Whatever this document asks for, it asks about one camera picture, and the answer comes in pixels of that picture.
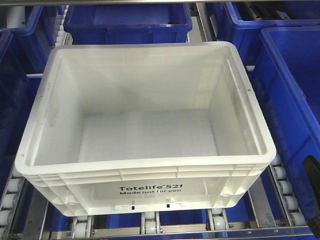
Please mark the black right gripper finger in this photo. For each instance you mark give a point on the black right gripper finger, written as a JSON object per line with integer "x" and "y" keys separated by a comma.
{"x": 312, "y": 169}

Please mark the white plastic tote bin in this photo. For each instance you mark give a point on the white plastic tote bin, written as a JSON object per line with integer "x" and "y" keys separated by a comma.
{"x": 149, "y": 127}

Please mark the roller track beside blue bin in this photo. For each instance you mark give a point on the roller track beside blue bin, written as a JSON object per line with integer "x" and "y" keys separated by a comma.
{"x": 285, "y": 194}

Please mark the large blue bin right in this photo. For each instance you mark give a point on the large blue bin right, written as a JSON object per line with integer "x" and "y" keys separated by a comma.
{"x": 286, "y": 81}

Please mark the blue bin upper right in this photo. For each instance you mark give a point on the blue bin upper right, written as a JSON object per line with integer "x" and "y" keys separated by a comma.
{"x": 241, "y": 22}

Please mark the blue bin behind white bin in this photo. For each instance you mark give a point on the blue bin behind white bin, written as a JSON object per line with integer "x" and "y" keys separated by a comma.
{"x": 128, "y": 23}

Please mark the blue bin far left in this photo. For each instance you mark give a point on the blue bin far left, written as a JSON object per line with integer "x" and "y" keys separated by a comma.
{"x": 16, "y": 99}

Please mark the roller track beside white bin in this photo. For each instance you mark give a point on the roller track beside white bin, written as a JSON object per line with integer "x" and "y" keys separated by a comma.
{"x": 9, "y": 201}

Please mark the blue bin upper left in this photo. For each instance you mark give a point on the blue bin upper left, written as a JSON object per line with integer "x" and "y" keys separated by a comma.
{"x": 34, "y": 30}

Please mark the centre roller track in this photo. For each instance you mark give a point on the centre roller track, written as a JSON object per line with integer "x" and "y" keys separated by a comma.
{"x": 150, "y": 223}

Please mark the metal shelf front rail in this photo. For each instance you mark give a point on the metal shelf front rail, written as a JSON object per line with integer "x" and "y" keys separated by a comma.
{"x": 198, "y": 231}

